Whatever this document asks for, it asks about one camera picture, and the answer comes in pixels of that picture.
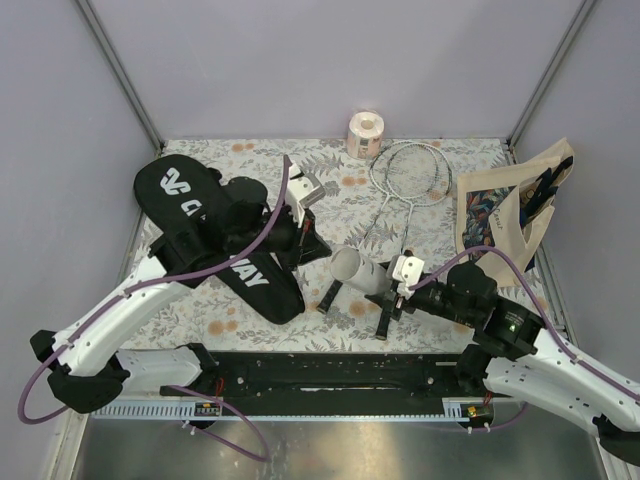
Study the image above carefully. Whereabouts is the left badminton racket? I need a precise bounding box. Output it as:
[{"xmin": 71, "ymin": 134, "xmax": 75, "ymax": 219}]
[{"xmin": 316, "ymin": 141, "xmax": 441, "ymax": 315}]

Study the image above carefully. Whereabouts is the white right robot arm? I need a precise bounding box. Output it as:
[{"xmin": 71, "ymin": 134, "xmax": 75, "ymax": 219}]
[{"xmin": 364, "ymin": 256, "xmax": 639, "ymax": 465}]

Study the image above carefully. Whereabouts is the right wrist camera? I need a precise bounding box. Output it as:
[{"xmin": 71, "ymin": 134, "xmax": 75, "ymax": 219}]
[{"xmin": 387, "ymin": 254, "xmax": 424, "ymax": 299}]

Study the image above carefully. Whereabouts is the right badminton racket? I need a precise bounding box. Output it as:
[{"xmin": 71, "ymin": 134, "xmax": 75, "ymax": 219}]
[{"xmin": 369, "ymin": 141, "xmax": 453, "ymax": 340}]

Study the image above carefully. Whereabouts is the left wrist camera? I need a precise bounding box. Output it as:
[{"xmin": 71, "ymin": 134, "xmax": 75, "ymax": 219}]
[{"xmin": 285, "ymin": 163, "xmax": 326, "ymax": 225}]

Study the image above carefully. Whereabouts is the badminton racket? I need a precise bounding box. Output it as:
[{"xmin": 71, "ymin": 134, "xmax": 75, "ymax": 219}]
[
  {"xmin": 316, "ymin": 141, "xmax": 441, "ymax": 315},
  {"xmin": 369, "ymin": 141, "xmax": 453, "ymax": 340}
]

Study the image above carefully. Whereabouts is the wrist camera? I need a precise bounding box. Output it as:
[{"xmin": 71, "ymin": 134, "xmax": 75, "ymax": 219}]
[
  {"xmin": 387, "ymin": 254, "xmax": 424, "ymax": 299},
  {"xmin": 285, "ymin": 163, "xmax": 326, "ymax": 225}
]

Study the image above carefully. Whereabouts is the floral table mat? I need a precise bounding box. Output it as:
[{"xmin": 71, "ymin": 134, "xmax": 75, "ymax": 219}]
[{"xmin": 117, "ymin": 137, "xmax": 561, "ymax": 354}]

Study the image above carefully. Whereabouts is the white shuttlecock tube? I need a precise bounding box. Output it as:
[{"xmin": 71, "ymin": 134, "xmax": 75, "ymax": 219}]
[{"xmin": 329, "ymin": 247, "xmax": 391, "ymax": 295}]

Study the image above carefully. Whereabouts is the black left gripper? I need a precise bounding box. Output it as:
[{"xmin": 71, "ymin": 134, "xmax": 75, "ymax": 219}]
[{"xmin": 229, "ymin": 200, "xmax": 334, "ymax": 271}]

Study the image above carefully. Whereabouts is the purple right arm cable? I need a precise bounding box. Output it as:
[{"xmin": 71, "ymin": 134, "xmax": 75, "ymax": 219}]
[{"xmin": 412, "ymin": 244, "xmax": 640, "ymax": 401}]

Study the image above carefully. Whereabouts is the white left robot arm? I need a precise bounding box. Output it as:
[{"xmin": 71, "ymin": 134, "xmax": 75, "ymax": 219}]
[{"xmin": 30, "ymin": 166, "xmax": 331, "ymax": 413}]

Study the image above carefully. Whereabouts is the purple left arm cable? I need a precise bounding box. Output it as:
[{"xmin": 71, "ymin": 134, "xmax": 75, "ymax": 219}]
[{"xmin": 17, "ymin": 154, "xmax": 294, "ymax": 426}]

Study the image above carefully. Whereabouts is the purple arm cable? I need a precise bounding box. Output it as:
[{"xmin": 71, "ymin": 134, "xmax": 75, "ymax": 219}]
[
  {"xmin": 17, "ymin": 154, "xmax": 294, "ymax": 426},
  {"xmin": 412, "ymin": 244, "xmax": 640, "ymax": 401}
]

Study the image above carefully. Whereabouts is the pink toilet paper roll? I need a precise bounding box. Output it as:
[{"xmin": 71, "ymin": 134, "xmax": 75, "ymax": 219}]
[{"xmin": 346, "ymin": 110, "xmax": 385, "ymax": 160}]

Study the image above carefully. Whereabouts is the black racket bag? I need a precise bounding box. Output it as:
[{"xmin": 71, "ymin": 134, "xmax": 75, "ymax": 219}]
[{"xmin": 133, "ymin": 154, "xmax": 305, "ymax": 325}]

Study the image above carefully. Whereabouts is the beige tote bag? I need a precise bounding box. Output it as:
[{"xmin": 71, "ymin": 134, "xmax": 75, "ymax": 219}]
[{"xmin": 455, "ymin": 138, "xmax": 574, "ymax": 272}]

